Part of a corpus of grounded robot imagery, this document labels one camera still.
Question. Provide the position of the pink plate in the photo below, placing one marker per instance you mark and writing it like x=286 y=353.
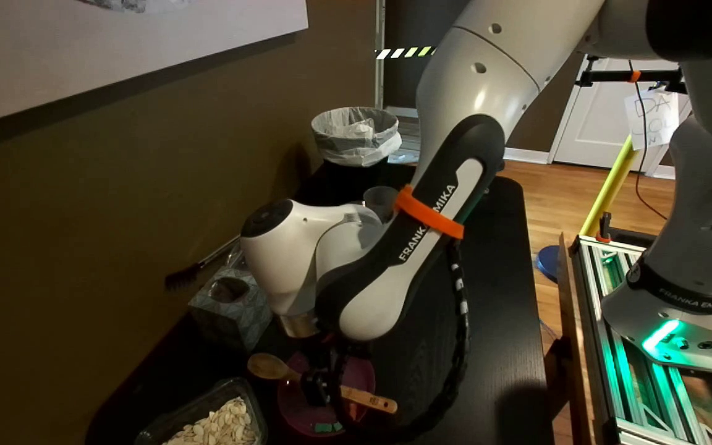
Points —
x=311 y=399

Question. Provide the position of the wooden spoon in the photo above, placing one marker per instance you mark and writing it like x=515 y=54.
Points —
x=290 y=372

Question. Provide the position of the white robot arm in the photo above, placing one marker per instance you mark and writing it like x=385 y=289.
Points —
x=343 y=268

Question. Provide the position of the trash bin with white bag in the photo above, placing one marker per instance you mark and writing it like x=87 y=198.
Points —
x=358 y=137

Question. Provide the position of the grey stone block holder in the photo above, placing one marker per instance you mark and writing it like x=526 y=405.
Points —
x=231 y=309

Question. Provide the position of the blue round object on floor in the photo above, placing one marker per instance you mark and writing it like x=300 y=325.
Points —
x=547 y=262

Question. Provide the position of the clear container with oats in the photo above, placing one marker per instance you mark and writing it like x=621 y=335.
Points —
x=229 y=414

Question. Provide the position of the white door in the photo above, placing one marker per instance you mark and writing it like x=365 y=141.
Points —
x=614 y=100

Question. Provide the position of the yellow stick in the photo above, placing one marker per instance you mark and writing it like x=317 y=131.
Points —
x=605 y=198

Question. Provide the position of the dark utensil near wall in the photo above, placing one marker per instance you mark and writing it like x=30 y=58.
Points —
x=198 y=266

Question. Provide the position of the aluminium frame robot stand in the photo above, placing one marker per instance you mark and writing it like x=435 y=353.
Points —
x=630 y=397

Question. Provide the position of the whiteboard on wall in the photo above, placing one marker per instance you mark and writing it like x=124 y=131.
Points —
x=61 y=47

